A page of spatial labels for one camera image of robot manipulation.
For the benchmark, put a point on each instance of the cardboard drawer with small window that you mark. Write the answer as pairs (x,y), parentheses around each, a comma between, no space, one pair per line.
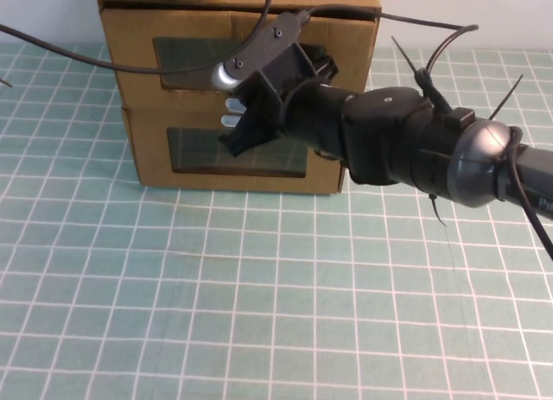
(147,158)

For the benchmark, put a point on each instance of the black oblong right wrist camera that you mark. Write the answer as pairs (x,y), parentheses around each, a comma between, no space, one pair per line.
(263,46)

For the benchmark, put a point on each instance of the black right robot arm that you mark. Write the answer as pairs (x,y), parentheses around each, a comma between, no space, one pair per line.
(380,128)

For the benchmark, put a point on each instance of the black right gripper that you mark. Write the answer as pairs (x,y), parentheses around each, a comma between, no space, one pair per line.
(281,80)

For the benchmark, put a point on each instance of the green white-grid tablecloth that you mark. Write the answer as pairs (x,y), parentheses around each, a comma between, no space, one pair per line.
(216,309)

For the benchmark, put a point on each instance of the lower cardboard drawer with window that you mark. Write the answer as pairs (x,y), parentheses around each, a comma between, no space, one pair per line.
(342,179)

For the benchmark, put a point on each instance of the cardboard drawer with wide window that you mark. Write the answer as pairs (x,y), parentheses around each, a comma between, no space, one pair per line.
(129,41)

